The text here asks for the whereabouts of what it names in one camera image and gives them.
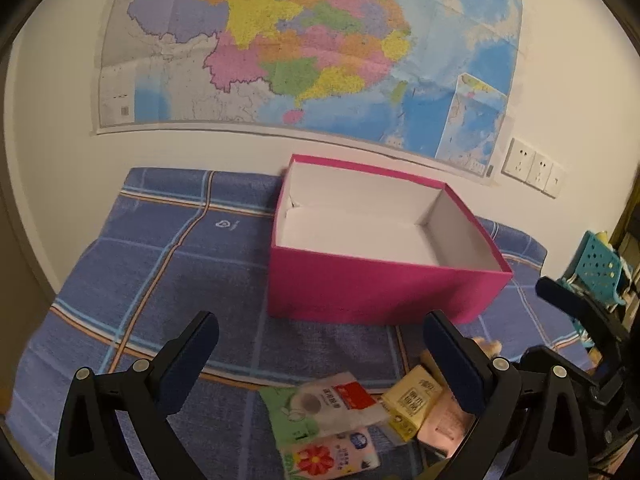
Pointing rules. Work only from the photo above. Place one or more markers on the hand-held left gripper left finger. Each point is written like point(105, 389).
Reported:
point(185, 360)

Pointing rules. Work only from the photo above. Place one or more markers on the white wall socket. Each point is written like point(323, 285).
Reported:
point(540, 170)
point(517, 157)
point(555, 180)

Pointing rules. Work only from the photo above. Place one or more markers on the green white tissue packet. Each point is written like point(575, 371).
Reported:
point(325, 405)

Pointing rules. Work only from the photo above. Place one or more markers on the pink flower print tissue packet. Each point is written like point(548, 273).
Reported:
point(325, 455)

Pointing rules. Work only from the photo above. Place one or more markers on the blue plaid blanket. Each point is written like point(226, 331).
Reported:
point(150, 270)

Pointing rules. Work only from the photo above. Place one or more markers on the plain pink tissue packet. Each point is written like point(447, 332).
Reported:
point(442, 425)

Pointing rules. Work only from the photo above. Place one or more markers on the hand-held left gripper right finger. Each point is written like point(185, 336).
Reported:
point(452, 360)

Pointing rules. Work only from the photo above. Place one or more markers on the pink cardboard box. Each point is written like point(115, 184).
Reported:
point(350, 290)

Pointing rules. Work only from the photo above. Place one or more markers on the colourful wall map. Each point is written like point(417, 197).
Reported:
point(300, 35)

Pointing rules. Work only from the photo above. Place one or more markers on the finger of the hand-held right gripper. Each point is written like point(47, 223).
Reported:
point(542, 356)
point(560, 295)

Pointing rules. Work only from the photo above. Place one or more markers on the blue perforated plastic rack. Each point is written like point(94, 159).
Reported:
point(597, 265)

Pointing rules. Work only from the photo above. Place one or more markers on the yellow small carton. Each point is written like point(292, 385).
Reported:
point(410, 402)

